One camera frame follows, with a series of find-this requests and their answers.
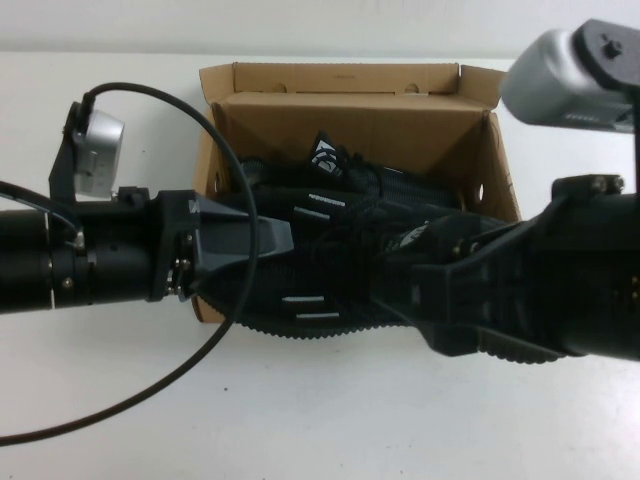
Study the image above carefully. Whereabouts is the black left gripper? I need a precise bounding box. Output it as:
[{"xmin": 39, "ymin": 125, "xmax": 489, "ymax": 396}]
[{"xmin": 87, "ymin": 187, "xmax": 295, "ymax": 306}]

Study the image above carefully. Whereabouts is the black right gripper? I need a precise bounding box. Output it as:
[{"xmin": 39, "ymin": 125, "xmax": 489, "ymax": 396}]
[{"xmin": 414, "ymin": 173, "xmax": 640, "ymax": 359}]

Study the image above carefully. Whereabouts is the black knit sneaker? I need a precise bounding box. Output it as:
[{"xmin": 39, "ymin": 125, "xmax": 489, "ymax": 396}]
[
  {"xmin": 199, "ymin": 194, "xmax": 571, "ymax": 362},
  {"xmin": 237, "ymin": 129, "xmax": 481, "ymax": 211}
]

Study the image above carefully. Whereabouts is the brown cardboard shoe box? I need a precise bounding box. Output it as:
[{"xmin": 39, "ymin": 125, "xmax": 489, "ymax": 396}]
[{"xmin": 192, "ymin": 60, "xmax": 524, "ymax": 324}]

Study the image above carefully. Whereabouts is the black left camera cable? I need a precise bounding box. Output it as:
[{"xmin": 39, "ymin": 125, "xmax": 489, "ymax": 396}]
[{"xmin": 0, "ymin": 84, "xmax": 264, "ymax": 441}]

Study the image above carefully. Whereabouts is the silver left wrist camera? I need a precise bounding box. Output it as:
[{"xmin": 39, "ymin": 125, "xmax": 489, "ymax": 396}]
[{"xmin": 74, "ymin": 109, "xmax": 126, "ymax": 201}]

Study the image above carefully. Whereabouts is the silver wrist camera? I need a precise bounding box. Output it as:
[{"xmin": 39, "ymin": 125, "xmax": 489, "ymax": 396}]
[
  {"xmin": 502, "ymin": 28, "xmax": 640, "ymax": 134},
  {"xmin": 74, "ymin": 109, "xmax": 126, "ymax": 201}
]

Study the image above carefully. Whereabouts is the black left camera mount bracket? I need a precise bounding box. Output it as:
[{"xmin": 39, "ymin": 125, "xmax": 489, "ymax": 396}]
[{"xmin": 47, "ymin": 102, "xmax": 91, "ymax": 204}]

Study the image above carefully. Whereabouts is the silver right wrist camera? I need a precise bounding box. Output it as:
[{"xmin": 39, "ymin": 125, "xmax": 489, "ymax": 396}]
[{"xmin": 502, "ymin": 28, "xmax": 640, "ymax": 134}]

